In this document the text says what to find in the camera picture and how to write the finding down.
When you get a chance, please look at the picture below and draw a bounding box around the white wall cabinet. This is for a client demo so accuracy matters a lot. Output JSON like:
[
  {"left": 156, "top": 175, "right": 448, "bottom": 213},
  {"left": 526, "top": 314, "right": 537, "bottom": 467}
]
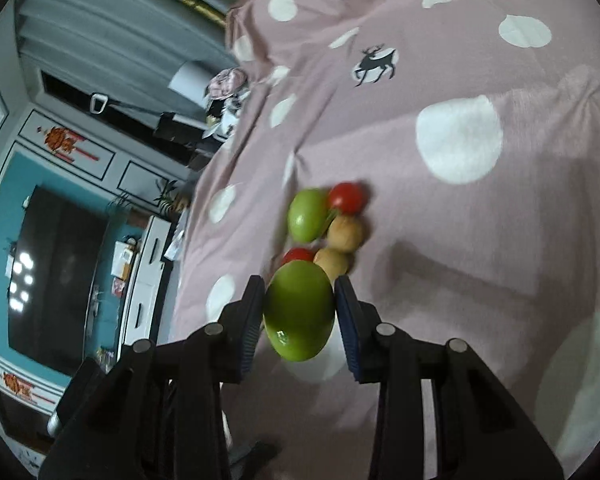
[{"left": 12, "top": 107, "right": 193, "bottom": 206}]

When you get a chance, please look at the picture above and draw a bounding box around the small red cherry tomato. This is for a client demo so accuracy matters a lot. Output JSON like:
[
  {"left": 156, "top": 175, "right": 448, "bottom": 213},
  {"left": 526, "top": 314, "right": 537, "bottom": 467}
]
[
  {"left": 281, "top": 247, "right": 316, "bottom": 267},
  {"left": 328, "top": 181, "right": 368, "bottom": 215}
]

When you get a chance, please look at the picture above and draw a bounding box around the white low cabinet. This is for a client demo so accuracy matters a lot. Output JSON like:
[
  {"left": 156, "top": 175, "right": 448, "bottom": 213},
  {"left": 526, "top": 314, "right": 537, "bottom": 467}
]
[{"left": 117, "top": 215, "right": 175, "bottom": 350}]

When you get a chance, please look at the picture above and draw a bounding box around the potted green plant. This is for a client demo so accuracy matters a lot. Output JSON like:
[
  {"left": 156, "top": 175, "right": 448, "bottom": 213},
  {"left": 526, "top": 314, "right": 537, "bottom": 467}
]
[{"left": 152, "top": 179, "right": 188, "bottom": 221}]

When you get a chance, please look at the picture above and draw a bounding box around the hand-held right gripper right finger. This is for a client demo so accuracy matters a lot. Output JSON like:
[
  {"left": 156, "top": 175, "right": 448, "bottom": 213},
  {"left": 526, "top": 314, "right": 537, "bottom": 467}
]
[{"left": 333, "top": 276, "right": 566, "bottom": 480}]

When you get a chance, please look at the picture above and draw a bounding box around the red paper decoration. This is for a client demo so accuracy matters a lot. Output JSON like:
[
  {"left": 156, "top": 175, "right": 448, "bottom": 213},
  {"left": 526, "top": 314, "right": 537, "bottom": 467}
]
[
  {"left": 0, "top": 371, "right": 63, "bottom": 407},
  {"left": 36, "top": 125, "right": 102, "bottom": 163}
]

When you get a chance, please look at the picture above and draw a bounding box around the grey curtain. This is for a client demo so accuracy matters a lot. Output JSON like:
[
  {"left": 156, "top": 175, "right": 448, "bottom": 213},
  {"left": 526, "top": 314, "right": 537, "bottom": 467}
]
[{"left": 17, "top": 0, "right": 241, "bottom": 121}]

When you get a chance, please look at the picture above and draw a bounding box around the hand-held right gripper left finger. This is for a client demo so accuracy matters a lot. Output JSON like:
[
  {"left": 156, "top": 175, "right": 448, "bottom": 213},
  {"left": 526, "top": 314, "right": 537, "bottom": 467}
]
[{"left": 39, "top": 275, "right": 267, "bottom": 480}]

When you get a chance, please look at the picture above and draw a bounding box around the green tomato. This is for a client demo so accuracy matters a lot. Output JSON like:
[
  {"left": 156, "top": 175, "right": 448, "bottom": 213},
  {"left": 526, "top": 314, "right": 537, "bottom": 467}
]
[
  {"left": 262, "top": 260, "right": 337, "bottom": 362},
  {"left": 286, "top": 188, "right": 332, "bottom": 243}
]

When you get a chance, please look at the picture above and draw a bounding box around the pink polka dot blanket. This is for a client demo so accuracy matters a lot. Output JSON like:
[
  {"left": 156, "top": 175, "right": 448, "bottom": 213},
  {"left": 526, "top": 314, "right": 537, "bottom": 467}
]
[{"left": 155, "top": 0, "right": 600, "bottom": 480}]

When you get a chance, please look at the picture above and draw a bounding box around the black television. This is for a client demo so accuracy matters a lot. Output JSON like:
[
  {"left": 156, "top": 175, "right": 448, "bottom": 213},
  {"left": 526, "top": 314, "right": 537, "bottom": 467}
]
[{"left": 7, "top": 185, "right": 107, "bottom": 377}]

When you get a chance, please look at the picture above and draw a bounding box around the floral pink cloth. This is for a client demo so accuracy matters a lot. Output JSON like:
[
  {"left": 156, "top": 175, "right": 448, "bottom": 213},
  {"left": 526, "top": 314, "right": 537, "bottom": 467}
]
[{"left": 203, "top": 66, "right": 251, "bottom": 103}]

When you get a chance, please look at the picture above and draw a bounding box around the brown longan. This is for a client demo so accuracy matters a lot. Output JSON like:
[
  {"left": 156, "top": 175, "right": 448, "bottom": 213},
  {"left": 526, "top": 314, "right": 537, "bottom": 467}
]
[
  {"left": 313, "top": 247, "right": 354, "bottom": 286},
  {"left": 327, "top": 214, "right": 366, "bottom": 253}
]

